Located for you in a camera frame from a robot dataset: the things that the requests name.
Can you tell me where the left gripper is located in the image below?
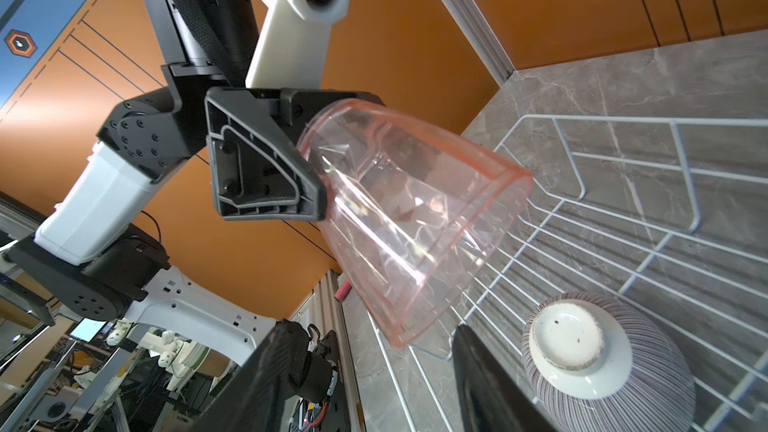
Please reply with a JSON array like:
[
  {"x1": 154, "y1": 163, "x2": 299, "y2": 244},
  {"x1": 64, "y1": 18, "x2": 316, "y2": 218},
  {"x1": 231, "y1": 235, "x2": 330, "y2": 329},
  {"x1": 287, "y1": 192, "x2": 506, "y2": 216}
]
[{"x1": 205, "y1": 87, "x2": 384, "y2": 222}]

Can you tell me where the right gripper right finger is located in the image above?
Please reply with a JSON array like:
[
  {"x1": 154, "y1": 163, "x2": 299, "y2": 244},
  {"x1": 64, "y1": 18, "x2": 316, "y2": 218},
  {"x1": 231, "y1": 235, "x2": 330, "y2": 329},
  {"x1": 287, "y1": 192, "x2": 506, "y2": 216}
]
[{"x1": 451, "y1": 325, "x2": 554, "y2": 431}]

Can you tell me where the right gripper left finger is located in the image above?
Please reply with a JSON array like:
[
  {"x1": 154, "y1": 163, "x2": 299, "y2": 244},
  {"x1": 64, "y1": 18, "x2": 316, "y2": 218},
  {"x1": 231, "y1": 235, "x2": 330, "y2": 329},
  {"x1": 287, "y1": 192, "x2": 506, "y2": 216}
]
[{"x1": 191, "y1": 320, "x2": 309, "y2": 432}]

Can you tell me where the pink plastic cup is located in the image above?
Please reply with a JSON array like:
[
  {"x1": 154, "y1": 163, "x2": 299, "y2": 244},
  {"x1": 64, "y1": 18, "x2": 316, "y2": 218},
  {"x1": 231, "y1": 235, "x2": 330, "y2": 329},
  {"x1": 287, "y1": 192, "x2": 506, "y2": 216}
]
[{"x1": 298, "y1": 99, "x2": 533, "y2": 348}]

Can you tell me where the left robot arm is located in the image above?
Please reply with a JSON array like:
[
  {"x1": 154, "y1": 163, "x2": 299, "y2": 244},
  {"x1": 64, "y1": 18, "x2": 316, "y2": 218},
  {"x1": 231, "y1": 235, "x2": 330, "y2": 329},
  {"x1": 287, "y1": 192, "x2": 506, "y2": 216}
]
[{"x1": 9, "y1": 0, "x2": 350, "y2": 364}]

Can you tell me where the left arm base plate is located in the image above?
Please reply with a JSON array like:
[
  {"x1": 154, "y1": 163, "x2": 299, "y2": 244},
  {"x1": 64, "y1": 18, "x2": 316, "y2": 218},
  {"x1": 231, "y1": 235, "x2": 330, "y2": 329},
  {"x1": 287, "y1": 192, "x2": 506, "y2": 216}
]
[{"x1": 288, "y1": 323, "x2": 353, "y2": 432}]

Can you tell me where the red handled screwdriver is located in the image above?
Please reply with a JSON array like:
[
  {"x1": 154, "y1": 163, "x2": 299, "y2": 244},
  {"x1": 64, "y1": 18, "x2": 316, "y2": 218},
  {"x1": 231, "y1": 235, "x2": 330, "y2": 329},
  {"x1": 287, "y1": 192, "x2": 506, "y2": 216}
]
[{"x1": 334, "y1": 281, "x2": 352, "y2": 302}]

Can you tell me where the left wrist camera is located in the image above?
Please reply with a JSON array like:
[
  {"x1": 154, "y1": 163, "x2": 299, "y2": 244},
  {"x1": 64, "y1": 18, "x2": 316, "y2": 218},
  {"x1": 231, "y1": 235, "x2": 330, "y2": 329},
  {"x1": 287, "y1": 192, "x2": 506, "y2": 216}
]
[{"x1": 245, "y1": 0, "x2": 350, "y2": 89}]

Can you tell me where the white wire dish rack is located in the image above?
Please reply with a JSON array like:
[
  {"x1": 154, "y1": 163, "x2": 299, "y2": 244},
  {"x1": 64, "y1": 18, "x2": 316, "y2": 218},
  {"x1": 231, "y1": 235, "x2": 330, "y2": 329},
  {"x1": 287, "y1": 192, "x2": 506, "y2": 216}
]
[{"x1": 364, "y1": 113, "x2": 767, "y2": 431}]

